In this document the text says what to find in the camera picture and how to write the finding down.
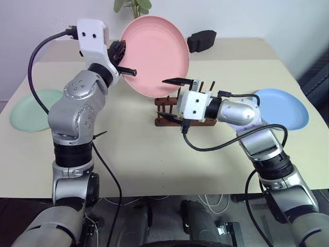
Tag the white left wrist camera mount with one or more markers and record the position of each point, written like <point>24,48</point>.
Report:
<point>92,49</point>

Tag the pink plate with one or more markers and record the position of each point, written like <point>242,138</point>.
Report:
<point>156,54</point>

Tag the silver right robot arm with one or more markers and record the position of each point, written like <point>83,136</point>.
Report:
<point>267,144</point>

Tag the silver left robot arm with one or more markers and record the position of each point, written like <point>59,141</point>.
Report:
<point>77,113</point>

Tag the blue plate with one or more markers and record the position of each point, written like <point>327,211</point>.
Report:
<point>282,108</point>

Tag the green plate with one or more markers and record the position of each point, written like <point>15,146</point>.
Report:
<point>28,113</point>

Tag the dark rounded shape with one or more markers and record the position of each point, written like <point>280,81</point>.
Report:
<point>136,221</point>
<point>200,221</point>

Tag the black zip tie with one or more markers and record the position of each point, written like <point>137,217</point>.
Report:
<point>99,135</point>

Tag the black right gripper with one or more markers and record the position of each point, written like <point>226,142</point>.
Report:
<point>194,85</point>

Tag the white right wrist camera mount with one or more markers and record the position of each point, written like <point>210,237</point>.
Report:
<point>192,105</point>

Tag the black foam block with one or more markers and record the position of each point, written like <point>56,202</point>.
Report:
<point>201,41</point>

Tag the green potted plant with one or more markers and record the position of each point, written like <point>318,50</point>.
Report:
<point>133,5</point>

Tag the wooden dish rack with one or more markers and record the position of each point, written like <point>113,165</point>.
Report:
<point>165,103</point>

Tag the black ribbed object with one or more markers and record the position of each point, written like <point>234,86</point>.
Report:
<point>316,82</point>

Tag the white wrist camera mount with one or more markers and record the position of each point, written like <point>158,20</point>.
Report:
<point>192,105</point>
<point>92,49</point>

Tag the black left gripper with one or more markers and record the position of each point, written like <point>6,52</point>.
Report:
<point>117,52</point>

